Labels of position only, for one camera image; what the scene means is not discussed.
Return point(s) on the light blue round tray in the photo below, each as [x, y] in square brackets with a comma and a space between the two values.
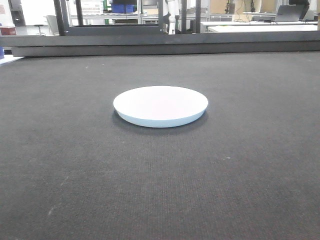
[160, 106]

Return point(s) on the black table mat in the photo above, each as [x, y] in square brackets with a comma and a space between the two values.
[248, 169]

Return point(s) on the white humanoid robot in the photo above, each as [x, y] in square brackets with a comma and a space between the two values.
[170, 15]

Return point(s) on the white background tables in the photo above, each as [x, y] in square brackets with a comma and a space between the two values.
[257, 26]

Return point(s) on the grey laptop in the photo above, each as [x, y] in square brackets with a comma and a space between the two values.
[289, 13]

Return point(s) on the dark metal table frame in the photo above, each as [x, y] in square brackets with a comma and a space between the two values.
[143, 39]

